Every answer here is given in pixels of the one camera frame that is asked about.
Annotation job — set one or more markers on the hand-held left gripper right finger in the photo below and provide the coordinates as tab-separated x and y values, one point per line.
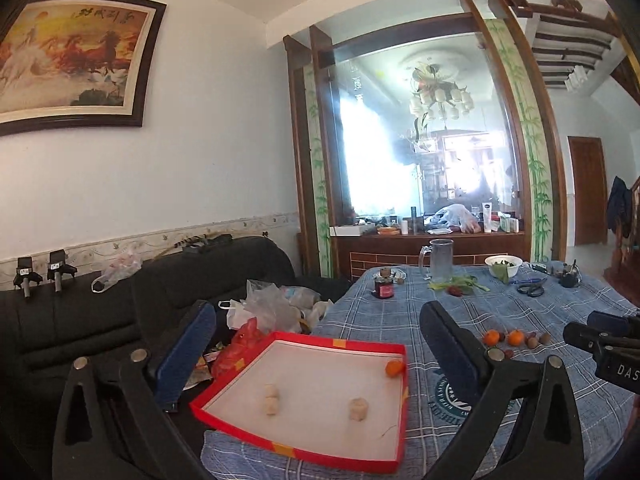
450	340

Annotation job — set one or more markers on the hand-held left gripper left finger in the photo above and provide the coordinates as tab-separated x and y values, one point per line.
182	355

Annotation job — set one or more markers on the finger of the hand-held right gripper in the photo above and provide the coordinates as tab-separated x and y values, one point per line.
612	322

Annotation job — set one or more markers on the small orange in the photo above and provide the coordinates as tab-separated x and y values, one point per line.
492	337
394	368
515	337

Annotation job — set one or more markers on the red cardboard box tray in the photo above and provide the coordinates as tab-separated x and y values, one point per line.
310	385

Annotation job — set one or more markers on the blue plaid tablecloth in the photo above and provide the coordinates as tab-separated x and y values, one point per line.
400	320

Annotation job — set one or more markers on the green leaves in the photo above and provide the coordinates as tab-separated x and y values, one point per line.
462	284

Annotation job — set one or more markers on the red plastic bag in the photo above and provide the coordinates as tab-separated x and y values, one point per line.
240	350

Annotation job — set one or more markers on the small black container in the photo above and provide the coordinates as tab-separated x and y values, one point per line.
568	278

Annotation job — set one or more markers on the wooden stair railing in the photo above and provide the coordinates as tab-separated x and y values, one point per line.
627	260

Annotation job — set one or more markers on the clear glass mug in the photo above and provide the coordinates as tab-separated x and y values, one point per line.
441	262

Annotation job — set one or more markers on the dark jar with red label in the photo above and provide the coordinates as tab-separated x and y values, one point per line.
384	290

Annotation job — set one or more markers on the small white packets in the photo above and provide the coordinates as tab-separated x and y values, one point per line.
400	274

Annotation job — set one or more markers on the black scissors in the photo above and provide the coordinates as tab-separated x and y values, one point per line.
531	288

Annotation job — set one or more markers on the small dark gadget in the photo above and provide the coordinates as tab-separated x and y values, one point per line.
540	268

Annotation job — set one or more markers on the blue thin tool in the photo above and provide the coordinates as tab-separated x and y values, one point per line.
525	281

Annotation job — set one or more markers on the clear plastic bag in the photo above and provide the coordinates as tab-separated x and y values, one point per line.
265	305

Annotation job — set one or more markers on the white bowl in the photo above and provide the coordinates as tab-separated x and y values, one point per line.
512	261

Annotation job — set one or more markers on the white plastic bag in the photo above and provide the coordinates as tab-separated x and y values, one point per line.
117	270

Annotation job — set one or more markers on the long black tool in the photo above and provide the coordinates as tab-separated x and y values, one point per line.
205	245

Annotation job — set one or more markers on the black sofa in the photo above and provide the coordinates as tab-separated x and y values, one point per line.
75	320

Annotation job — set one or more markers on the wooden glass partition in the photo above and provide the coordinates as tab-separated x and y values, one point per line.
380	247

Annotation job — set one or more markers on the dark hanging jacket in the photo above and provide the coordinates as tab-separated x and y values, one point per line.
617	205

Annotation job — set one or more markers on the translucent plastic bag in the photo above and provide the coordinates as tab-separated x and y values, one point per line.
460	217

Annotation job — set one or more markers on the tall dark bottle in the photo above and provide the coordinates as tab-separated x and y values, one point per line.
413	220

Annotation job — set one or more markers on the flat orange item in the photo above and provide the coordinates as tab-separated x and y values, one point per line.
387	230

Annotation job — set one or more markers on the white tube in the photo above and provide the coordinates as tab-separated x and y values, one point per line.
486	217

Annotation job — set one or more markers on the small cartons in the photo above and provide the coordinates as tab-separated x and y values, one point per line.
507	222

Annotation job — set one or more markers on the crumpled pale plastic bag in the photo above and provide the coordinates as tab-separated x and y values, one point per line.
302	296

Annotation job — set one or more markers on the brown wooden door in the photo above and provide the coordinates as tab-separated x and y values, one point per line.
587	190

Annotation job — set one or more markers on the flat white box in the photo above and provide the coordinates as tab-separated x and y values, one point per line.
350	230

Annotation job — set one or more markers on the black grey handheld device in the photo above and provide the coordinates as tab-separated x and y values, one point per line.
59	270
25	275

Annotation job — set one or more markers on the chandelier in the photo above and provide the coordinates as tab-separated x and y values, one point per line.
440	95

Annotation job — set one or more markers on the white ceiling lamp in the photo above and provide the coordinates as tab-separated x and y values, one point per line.
577	78

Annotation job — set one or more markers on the wooden ceiling lattice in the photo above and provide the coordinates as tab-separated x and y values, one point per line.
565	35

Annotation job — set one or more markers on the framed horse painting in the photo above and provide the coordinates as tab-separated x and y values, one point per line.
75	55

